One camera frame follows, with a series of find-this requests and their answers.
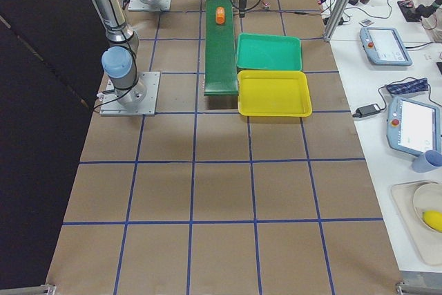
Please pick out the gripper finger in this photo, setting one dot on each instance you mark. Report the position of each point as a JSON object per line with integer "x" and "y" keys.
{"x": 242, "y": 8}

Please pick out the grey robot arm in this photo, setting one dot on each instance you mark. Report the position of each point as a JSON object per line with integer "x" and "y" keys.
{"x": 119, "y": 61}

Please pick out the orange cylinder marked 4680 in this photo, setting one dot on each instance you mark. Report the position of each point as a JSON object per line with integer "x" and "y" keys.
{"x": 220, "y": 15}

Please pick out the green plastic tray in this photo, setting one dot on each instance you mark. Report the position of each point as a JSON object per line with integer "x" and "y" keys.
{"x": 268, "y": 52}

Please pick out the green conveyor belt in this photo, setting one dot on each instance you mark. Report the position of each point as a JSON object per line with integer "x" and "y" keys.
{"x": 220, "y": 52}

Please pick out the yellow plastic tray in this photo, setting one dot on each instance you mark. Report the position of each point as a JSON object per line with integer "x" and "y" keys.
{"x": 273, "y": 93}

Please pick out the far blue teach pendant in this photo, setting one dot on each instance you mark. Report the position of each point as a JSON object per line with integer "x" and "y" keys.
{"x": 384, "y": 47}

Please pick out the blue teach pendant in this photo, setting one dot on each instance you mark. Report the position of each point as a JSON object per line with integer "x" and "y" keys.
{"x": 384, "y": 47}
{"x": 413, "y": 127}

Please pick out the black power adapter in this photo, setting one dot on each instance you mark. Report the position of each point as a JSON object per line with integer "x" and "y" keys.
{"x": 366, "y": 111}

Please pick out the blue plaid cloth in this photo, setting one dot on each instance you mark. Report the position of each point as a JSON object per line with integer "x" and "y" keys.
{"x": 413, "y": 86}

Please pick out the near blue teach pendant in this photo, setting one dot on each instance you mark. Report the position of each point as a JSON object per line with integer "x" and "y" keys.
{"x": 413, "y": 127}

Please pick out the blue cup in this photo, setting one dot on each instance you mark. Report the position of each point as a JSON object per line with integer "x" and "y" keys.
{"x": 428, "y": 161}

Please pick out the beige bowl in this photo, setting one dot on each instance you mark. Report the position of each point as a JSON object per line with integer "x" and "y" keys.
{"x": 427, "y": 197}

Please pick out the yellow lemon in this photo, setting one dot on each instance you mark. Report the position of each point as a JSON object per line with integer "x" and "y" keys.
{"x": 433, "y": 219}

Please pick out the beige tray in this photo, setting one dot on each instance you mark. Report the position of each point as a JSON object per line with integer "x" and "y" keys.
{"x": 426, "y": 241}

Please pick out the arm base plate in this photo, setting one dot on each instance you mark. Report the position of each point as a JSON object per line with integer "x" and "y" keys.
{"x": 149, "y": 5}
{"x": 141, "y": 100}

